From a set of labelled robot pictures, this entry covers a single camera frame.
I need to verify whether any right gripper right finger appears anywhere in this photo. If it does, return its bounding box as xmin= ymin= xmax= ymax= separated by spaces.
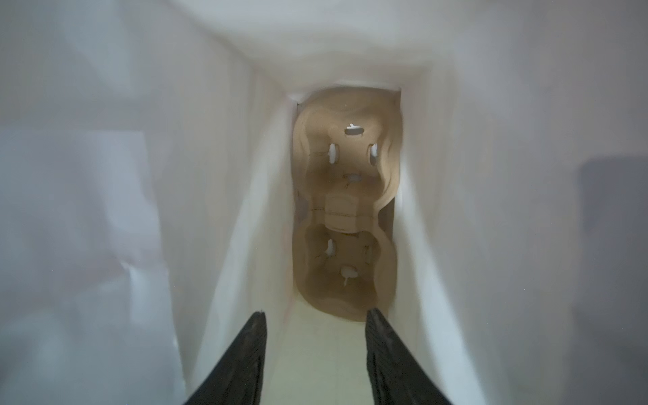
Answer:
xmin=366 ymin=308 xmax=451 ymax=405

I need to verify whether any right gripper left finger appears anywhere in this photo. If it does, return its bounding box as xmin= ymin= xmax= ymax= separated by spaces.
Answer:
xmin=186 ymin=312 xmax=268 ymax=405

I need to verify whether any brown pulp cup carrier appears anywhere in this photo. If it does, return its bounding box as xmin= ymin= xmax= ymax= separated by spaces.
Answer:
xmin=292 ymin=87 xmax=403 ymax=322

